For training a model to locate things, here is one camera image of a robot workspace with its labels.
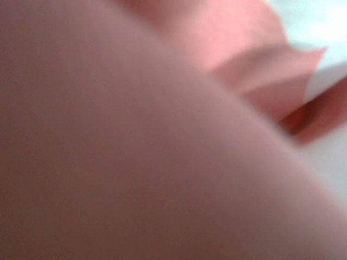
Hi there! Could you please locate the pink patterned cloth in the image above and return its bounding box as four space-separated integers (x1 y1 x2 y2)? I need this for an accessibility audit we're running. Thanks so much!
1 1 346 259

